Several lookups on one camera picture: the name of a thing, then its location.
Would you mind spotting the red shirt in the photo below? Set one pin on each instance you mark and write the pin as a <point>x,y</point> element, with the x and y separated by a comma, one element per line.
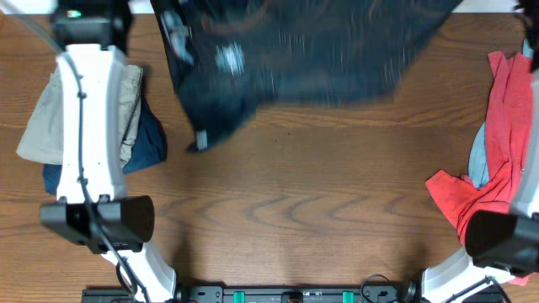
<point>458,200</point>

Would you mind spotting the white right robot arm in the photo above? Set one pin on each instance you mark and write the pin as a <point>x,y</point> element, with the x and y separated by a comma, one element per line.
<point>497,223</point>

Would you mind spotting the beige folded shorts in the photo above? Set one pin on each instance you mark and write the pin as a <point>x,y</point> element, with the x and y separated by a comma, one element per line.
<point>42,140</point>

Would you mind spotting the black printed jersey shirt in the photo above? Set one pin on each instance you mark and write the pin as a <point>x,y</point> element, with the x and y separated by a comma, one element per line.
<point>228,58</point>

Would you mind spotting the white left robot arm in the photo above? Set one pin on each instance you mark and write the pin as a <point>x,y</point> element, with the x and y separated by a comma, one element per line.
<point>93,208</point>

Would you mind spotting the navy blue folded garment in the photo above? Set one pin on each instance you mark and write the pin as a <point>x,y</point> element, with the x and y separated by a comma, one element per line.
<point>150,148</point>

